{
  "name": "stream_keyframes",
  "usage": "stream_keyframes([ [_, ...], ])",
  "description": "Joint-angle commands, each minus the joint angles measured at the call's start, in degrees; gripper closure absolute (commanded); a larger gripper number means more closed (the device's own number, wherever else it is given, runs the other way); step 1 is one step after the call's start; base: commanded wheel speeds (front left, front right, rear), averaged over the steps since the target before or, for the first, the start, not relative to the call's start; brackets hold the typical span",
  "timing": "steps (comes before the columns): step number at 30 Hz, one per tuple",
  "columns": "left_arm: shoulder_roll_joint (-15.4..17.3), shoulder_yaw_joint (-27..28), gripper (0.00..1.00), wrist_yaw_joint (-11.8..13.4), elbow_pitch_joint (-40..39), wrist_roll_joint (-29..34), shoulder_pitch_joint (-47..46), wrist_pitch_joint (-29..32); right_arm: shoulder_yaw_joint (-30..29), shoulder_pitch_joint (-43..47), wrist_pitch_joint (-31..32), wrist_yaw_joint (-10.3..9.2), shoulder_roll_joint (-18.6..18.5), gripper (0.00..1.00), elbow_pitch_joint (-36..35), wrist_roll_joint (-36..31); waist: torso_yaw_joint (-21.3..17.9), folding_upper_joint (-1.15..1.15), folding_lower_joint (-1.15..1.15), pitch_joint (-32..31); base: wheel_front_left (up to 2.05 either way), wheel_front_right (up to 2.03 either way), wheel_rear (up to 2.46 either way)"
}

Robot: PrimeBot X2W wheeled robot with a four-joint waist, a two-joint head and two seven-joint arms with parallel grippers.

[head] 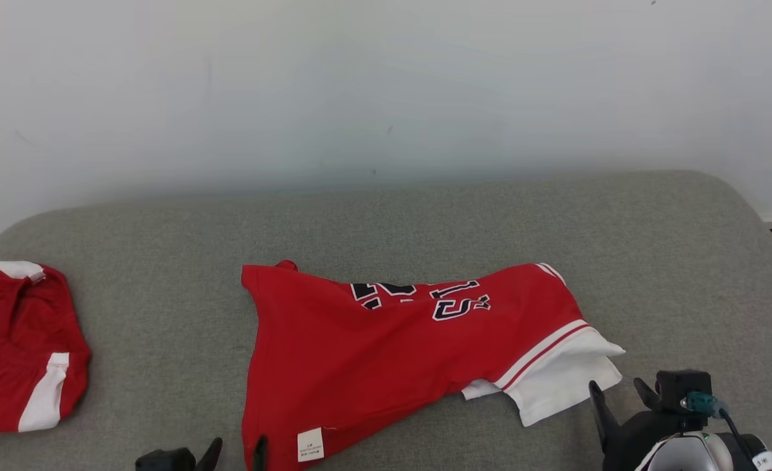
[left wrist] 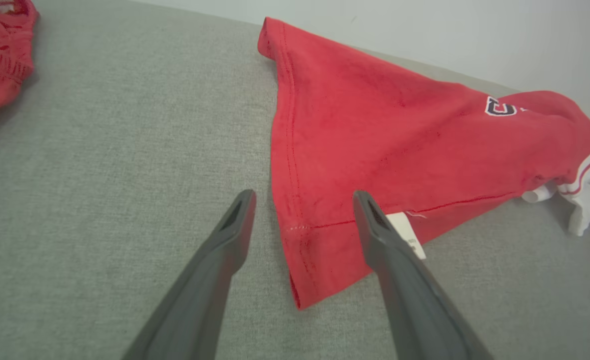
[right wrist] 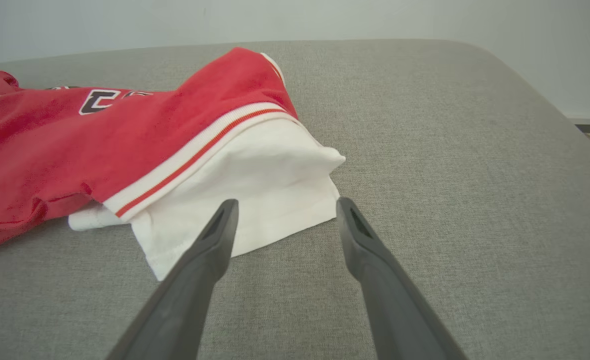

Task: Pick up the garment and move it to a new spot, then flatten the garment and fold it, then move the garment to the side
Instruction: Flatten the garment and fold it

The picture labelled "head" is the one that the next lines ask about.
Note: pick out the red shorts with white stripes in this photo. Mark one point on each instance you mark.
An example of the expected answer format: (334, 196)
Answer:
(13, 340)

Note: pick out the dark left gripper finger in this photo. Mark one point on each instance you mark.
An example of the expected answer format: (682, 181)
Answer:
(210, 458)
(260, 458)

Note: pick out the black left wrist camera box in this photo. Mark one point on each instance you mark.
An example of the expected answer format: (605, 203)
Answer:
(163, 461)

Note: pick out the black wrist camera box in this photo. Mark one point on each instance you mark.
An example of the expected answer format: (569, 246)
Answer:
(677, 386)
(163, 461)

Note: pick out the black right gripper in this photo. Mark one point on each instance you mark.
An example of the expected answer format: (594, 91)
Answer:
(634, 438)

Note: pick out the red jersey with white sleeves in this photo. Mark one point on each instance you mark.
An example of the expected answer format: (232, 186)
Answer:
(360, 366)

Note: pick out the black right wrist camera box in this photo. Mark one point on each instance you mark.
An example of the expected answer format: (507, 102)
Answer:
(677, 386)

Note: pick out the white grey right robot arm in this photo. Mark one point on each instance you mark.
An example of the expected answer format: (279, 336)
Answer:
(687, 458)

